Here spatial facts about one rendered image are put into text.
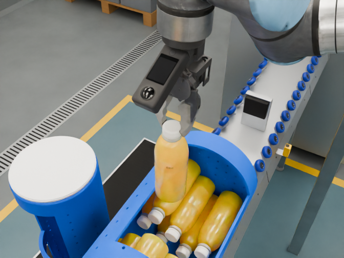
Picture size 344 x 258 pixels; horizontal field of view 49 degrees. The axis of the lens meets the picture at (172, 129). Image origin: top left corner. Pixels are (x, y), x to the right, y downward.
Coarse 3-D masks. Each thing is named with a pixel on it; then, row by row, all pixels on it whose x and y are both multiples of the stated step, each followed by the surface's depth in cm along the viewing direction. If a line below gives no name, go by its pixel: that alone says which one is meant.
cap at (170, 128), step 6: (168, 120) 75; (174, 120) 75; (162, 126) 74; (168, 126) 74; (174, 126) 74; (180, 126) 74; (168, 132) 73; (174, 132) 73; (168, 138) 74; (174, 138) 74
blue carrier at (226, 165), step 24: (192, 144) 104; (216, 144) 103; (216, 168) 114; (240, 168) 102; (144, 192) 94; (216, 192) 121; (240, 192) 115; (120, 216) 91; (240, 216) 101; (96, 240) 89
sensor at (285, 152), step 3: (288, 144) 143; (285, 147) 142; (288, 147) 142; (276, 150) 147; (279, 150) 147; (282, 150) 147; (285, 150) 143; (288, 150) 142; (276, 153) 146; (279, 153) 146; (282, 153) 146; (285, 153) 144; (288, 153) 143; (285, 156) 145
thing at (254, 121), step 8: (248, 96) 143; (256, 96) 142; (264, 96) 142; (248, 104) 144; (256, 104) 142; (264, 104) 140; (248, 112) 146; (256, 112) 144; (264, 112) 142; (248, 120) 151; (256, 120) 149; (264, 120) 147; (256, 128) 151; (264, 128) 149
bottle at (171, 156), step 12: (156, 144) 77; (168, 144) 75; (180, 144) 75; (156, 156) 78; (168, 156) 76; (180, 156) 76; (156, 168) 80; (168, 168) 78; (180, 168) 78; (156, 180) 83; (168, 180) 80; (180, 180) 81; (156, 192) 87; (168, 192) 83; (180, 192) 84
